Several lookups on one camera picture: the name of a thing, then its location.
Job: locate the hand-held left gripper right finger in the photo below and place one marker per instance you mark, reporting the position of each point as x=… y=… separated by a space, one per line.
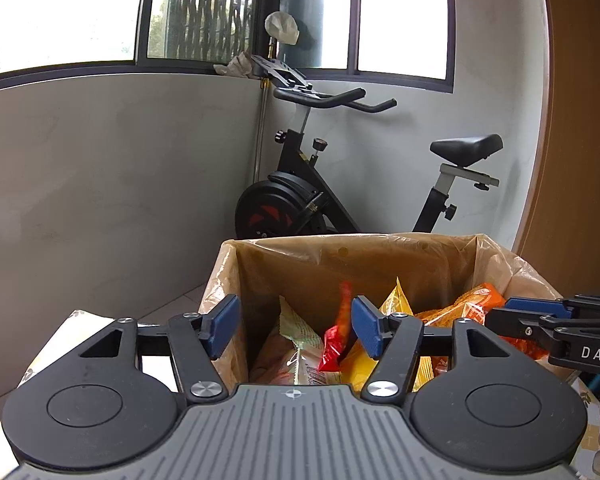
x=367 y=325

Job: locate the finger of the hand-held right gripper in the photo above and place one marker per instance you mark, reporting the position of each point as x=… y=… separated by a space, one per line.
x=535 y=304
x=515 y=327

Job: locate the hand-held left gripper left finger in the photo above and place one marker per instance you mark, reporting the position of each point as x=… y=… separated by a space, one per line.
x=224 y=325

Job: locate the yellow snack packet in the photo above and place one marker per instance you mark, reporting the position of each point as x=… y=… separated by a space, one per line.
x=397 y=305

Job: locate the red snack packet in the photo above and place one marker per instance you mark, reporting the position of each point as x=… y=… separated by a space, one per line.
x=335 y=342

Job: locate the orange snack packet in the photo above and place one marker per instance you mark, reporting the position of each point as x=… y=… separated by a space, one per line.
x=472 y=302

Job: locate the peach snack packet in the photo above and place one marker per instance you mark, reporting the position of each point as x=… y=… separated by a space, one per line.
x=272 y=360

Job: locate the pale green printed snack packet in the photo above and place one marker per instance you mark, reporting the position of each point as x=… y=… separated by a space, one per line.
x=300 y=340

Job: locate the brown cardboard box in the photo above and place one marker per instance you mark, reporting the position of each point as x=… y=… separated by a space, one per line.
x=305 y=280

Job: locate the black exercise bike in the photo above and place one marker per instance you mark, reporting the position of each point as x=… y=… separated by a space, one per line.
x=280 y=205

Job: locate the wooden panel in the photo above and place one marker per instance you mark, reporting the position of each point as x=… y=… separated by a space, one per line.
x=580 y=160

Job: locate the floral checked table cover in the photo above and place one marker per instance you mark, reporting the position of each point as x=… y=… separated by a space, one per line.
x=55 y=345

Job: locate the thin metal pipe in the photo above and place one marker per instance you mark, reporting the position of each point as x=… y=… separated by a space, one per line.
x=260 y=130

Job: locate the crumpled beige cloth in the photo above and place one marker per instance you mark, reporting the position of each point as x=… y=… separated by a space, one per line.
x=235 y=66

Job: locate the white plastic bag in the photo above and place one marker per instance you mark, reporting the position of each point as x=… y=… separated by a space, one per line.
x=282 y=27

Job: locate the perforated metal screen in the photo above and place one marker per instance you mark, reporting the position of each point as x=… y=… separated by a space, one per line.
x=205 y=10

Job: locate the dark window frame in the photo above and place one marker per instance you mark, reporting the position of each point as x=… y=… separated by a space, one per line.
x=146 y=10

